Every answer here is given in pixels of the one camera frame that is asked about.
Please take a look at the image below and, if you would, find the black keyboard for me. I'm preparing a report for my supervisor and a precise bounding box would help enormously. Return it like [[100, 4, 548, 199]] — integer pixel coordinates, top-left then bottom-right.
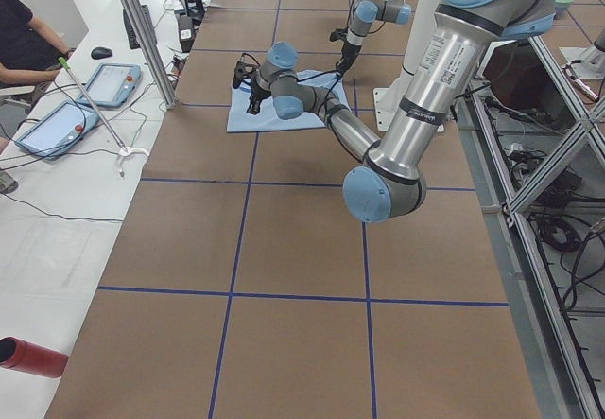
[[122, 4, 157, 50]]

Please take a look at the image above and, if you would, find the near teach pendant tablet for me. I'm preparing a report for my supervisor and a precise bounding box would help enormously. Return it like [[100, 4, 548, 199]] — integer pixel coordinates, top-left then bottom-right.
[[15, 101, 98, 159]]

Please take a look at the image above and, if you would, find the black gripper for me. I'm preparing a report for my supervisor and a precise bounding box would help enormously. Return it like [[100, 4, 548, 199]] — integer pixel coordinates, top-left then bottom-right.
[[335, 41, 361, 75], [247, 79, 270, 115]]

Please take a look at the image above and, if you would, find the black computer mouse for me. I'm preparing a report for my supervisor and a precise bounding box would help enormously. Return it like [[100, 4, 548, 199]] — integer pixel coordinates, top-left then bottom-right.
[[90, 46, 113, 60]]

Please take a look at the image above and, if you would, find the far teach pendant tablet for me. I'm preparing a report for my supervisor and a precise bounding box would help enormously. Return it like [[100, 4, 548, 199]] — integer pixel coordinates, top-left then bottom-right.
[[85, 63, 142, 109]]

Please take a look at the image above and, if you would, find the light blue t-shirt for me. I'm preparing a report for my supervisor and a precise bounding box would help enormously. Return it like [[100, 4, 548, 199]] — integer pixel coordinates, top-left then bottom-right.
[[227, 69, 351, 133]]

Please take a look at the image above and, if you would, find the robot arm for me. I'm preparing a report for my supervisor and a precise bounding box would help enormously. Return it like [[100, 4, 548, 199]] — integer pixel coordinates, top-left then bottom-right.
[[330, 0, 412, 76], [233, 0, 555, 222]]

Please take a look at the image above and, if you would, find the metal grabber stick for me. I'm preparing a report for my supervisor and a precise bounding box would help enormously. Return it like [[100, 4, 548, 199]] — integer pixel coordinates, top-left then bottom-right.
[[59, 57, 149, 178]]

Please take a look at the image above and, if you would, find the aluminium frame post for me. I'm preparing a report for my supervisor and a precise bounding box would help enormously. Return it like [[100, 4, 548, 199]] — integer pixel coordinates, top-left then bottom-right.
[[120, 0, 177, 110]]

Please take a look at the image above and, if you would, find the seated person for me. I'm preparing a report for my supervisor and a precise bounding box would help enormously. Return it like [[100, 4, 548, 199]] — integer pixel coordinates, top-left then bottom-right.
[[0, 0, 75, 196]]

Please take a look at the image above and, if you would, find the red bottle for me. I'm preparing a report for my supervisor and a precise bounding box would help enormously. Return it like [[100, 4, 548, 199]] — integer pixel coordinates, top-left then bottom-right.
[[1, 337, 69, 378]]

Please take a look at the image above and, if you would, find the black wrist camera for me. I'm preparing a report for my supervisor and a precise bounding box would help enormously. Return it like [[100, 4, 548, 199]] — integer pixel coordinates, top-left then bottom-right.
[[329, 28, 348, 42], [232, 53, 260, 89]]

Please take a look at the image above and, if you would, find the teach pendant tablet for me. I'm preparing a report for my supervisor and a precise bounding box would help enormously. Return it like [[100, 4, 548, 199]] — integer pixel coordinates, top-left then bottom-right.
[[85, 63, 142, 109], [15, 101, 98, 159]]

